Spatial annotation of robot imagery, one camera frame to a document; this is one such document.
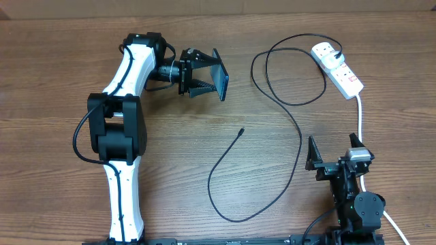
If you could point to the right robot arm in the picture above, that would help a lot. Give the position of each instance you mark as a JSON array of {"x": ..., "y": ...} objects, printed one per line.
[{"x": 359, "y": 212}]

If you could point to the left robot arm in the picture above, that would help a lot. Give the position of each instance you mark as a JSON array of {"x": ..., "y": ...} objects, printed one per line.
[{"x": 116, "y": 122}]

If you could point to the white power strip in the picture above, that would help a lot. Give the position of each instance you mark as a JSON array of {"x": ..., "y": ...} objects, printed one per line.
[{"x": 342, "y": 77}]

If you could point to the blue Samsung smartphone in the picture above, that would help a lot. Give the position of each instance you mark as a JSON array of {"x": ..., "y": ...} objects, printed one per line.
[{"x": 219, "y": 75}]

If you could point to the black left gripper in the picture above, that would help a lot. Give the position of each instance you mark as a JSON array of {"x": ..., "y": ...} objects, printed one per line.
[{"x": 186, "y": 72}]

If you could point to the white USB charger plug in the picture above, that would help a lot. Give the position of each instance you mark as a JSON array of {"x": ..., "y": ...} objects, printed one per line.
[{"x": 333, "y": 60}]

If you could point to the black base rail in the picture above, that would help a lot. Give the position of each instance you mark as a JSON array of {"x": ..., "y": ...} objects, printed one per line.
[{"x": 292, "y": 240}]

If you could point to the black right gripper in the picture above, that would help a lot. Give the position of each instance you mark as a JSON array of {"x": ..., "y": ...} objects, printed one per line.
[{"x": 327, "y": 169}]

